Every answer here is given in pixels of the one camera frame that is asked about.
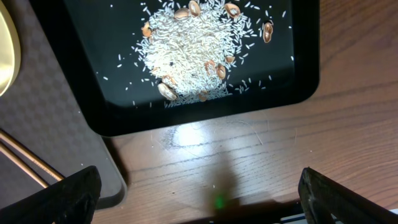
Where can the dark brown serving tray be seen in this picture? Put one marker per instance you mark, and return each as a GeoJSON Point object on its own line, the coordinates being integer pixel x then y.
{"type": "Point", "coordinates": [40, 111]}

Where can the yellow plate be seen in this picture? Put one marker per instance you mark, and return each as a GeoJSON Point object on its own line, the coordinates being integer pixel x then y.
{"type": "Point", "coordinates": [10, 51]}

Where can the wooden chopstick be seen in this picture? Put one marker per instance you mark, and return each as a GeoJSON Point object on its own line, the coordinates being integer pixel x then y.
{"type": "Point", "coordinates": [5, 137]}
{"type": "Point", "coordinates": [22, 165]}

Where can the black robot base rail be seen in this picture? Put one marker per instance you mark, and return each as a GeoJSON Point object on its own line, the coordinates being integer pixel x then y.
{"type": "Point", "coordinates": [293, 219]}

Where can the black waste tray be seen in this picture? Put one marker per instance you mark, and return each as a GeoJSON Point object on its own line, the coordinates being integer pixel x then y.
{"type": "Point", "coordinates": [95, 43]}

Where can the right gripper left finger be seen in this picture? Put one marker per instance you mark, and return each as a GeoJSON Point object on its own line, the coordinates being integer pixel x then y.
{"type": "Point", "coordinates": [71, 200]}

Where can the rice and nutshell pile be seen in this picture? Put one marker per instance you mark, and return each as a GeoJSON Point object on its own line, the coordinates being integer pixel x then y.
{"type": "Point", "coordinates": [186, 52]}

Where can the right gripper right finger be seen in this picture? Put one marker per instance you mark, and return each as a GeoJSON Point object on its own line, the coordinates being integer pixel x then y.
{"type": "Point", "coordinates": [323, 200]}

